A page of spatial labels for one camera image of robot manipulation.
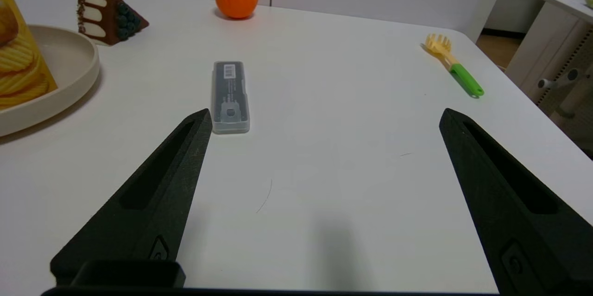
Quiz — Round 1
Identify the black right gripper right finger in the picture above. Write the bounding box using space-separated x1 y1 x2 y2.
439 108 593 296

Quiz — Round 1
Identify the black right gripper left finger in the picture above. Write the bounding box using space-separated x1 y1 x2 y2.
50 109 213 287

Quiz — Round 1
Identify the yellow chip box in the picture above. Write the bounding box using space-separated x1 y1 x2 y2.
0 0 58 110

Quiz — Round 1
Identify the beige round plate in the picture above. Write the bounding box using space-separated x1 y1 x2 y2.
0 25 100 138

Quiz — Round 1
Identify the grey clear plastic case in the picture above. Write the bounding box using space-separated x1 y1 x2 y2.
211 61 251 134

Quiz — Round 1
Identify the chocolate cake slice toy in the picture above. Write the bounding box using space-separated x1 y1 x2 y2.
77 0 150 46

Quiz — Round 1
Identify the white side table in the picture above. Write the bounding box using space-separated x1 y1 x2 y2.
505 0 593 157

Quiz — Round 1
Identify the yellow green-handled pasta fork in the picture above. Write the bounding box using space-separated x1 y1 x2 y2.
424 33 485 98

